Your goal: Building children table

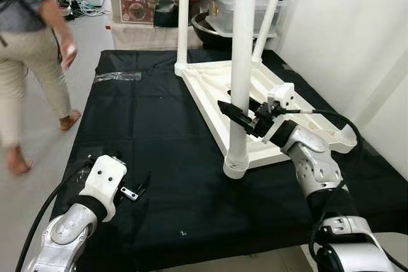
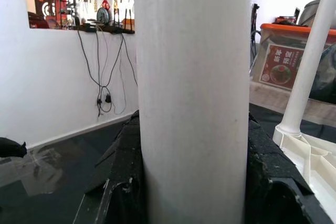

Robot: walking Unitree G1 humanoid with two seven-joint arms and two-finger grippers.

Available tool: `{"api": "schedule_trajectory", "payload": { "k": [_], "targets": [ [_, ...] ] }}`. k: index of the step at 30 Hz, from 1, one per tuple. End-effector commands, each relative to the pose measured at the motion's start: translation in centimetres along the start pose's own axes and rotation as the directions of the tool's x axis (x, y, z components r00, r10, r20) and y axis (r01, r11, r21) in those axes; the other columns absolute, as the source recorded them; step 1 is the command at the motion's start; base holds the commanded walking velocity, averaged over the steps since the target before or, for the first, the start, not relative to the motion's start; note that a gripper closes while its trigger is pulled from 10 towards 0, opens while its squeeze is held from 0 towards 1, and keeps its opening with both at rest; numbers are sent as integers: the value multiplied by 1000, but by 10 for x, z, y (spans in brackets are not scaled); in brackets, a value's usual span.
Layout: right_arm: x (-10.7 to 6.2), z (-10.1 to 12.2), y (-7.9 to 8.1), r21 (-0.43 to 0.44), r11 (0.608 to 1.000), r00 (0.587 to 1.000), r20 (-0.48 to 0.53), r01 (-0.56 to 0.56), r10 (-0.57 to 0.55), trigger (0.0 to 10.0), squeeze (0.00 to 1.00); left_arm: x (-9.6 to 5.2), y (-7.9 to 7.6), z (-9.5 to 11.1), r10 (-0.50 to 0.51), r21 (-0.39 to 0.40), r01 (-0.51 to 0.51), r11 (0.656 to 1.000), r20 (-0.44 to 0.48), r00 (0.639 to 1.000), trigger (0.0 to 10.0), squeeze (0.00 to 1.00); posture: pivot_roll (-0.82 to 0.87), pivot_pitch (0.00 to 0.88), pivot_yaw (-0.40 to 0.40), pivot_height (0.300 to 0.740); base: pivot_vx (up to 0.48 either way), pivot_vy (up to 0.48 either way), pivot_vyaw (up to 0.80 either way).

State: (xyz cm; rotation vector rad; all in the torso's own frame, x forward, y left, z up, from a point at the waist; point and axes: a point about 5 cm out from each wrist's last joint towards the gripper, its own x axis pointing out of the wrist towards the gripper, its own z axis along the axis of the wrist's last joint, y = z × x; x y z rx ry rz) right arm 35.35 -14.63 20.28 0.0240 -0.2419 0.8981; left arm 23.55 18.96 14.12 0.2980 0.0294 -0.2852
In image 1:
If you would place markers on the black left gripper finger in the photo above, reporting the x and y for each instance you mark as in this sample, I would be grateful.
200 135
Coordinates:
107 155
143 185

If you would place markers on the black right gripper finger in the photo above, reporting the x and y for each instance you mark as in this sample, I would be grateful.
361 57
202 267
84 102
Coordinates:
234 114
254 102

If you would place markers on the bare person forearm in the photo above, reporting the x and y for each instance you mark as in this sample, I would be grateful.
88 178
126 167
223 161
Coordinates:
57 27

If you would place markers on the bare person hand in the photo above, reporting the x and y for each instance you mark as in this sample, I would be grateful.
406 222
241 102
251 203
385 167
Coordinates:
67 54

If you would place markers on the black table cloth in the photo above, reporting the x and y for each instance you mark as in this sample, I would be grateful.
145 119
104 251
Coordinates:
178 176

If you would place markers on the clear crumpled tape strip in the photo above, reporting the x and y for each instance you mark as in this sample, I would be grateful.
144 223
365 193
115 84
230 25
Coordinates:
118 76

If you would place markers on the black wok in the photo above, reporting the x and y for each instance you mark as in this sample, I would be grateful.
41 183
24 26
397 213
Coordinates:
207 35

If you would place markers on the clear plastic lidded container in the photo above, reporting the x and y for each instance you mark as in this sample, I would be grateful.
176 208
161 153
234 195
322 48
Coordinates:
220 14

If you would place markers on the beige cloth covered bench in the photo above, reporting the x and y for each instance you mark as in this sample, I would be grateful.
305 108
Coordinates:
140 36

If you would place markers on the barefoot person in beige trousers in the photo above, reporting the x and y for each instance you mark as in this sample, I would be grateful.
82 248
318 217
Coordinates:
25 62

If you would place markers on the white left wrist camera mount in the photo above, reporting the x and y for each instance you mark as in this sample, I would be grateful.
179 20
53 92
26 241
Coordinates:
105 179

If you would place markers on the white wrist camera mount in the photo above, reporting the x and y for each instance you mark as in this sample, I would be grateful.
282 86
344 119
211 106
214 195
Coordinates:
105 179
282 97

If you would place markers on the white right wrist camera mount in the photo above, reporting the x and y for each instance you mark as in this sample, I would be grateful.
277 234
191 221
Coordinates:
282 97

